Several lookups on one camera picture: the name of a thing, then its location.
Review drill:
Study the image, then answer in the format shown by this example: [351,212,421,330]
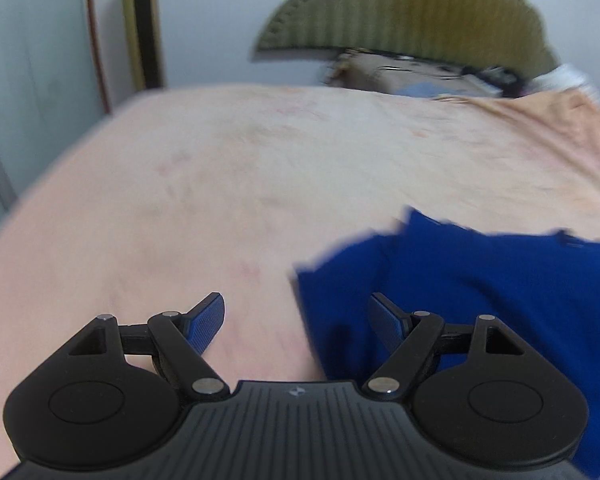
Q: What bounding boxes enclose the dark blue sweater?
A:
[297,210,600,478]

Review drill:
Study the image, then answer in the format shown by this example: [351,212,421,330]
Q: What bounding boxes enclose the pink bed sheet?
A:
[0,86,600,477]

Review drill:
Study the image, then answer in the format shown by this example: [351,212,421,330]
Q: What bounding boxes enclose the cluttered bedside items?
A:
[326,50,526,99]

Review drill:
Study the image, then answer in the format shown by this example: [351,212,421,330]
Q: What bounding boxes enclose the frosted glass wardrobe door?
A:
[0,0,105,219]

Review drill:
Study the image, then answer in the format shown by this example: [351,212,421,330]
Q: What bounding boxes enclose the white floral pillow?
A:
[527,64,600,105]

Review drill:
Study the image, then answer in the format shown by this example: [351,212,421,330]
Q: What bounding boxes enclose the olive green padded headboard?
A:
[256,0,557,79]

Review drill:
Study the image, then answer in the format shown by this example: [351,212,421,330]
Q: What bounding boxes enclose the gold standing air conditioner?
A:
[122,0,164,92]

